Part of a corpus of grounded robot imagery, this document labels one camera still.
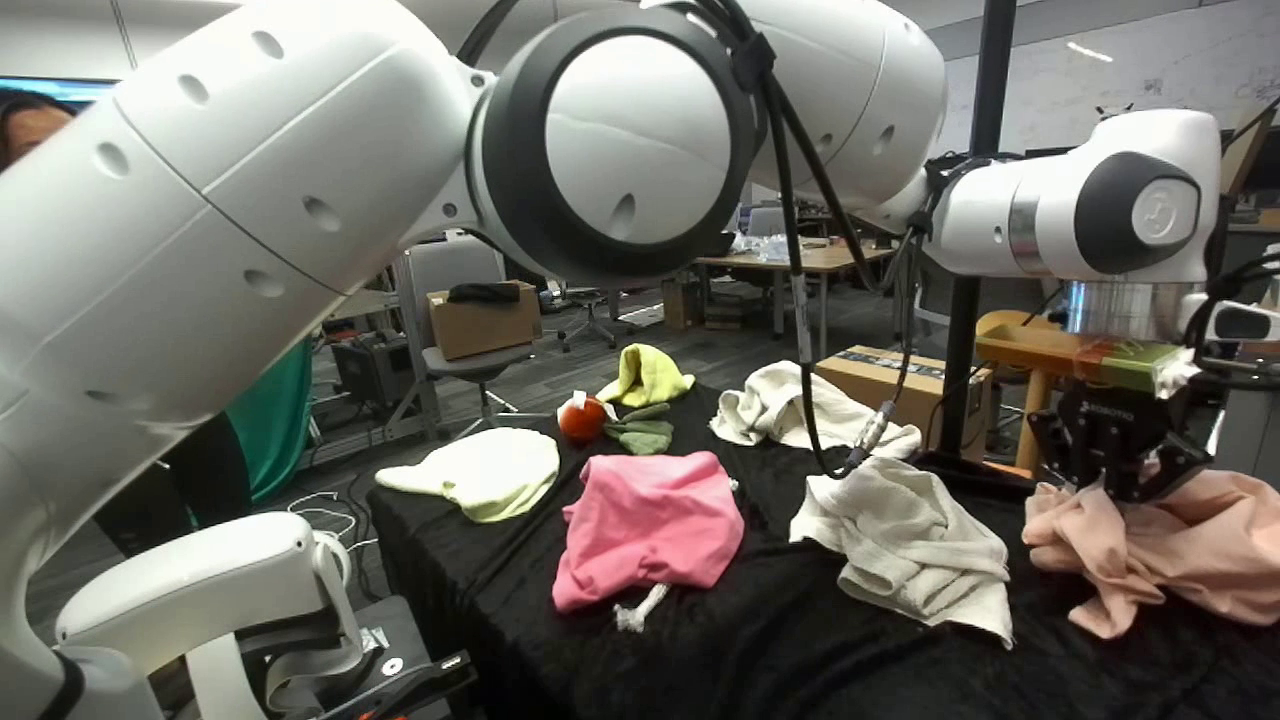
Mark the cream white towel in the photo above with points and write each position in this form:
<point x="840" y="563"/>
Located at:
<point x="767" y="400"/>

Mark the red toy radish green leaves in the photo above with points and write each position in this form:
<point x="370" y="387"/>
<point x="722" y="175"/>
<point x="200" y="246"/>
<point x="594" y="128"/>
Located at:
<point x="583" y="423"/>

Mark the small cardboard box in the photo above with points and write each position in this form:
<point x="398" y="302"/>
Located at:
<point x="481" y="320"/>

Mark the yellow green towel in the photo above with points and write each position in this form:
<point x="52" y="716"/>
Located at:
<point x="645" y="378"/>

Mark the black velvet tablecloth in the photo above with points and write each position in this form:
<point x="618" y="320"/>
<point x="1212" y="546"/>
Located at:
<point x="801" y="654"/>

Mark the pale green t-shirt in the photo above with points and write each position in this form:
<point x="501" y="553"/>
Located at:
<point x="481" y="469"/>

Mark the green cloth covered table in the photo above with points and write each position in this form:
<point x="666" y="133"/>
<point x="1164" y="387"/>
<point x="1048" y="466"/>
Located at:
<point x="272" y="423"/>

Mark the white crumpled towel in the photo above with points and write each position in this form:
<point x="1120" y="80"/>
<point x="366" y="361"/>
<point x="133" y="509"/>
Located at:
<point x="907" y="546"/>

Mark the black vertical pole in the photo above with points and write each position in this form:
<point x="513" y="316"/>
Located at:
<point x="985" y="67"/>

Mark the grey office chair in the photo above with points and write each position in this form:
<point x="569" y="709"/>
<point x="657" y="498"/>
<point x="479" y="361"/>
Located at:
<point x="447" y="267"/>

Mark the long wooden desk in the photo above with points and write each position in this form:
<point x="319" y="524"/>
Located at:
<point x="840" y="256"/>

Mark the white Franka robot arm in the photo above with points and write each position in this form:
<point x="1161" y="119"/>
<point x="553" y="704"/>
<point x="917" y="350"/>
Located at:
<point x="200" y="267"/>

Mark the pink t-shirt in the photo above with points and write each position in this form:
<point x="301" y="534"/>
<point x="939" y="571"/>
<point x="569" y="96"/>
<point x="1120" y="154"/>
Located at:
<point x="645" y="524"/>

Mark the wooden stool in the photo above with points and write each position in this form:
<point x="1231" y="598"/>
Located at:
<point x="1012" y="341"/>

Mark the peach t-shirt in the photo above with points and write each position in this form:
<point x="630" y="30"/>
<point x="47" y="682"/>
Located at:
<point x="1186" y="563"/>

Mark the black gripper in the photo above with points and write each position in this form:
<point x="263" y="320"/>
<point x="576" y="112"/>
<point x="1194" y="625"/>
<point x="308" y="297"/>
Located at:
<point x="1115" y="428"/>

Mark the large printed cardboard box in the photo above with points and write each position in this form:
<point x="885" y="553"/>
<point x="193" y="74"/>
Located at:
<point x="932" y="387"/>

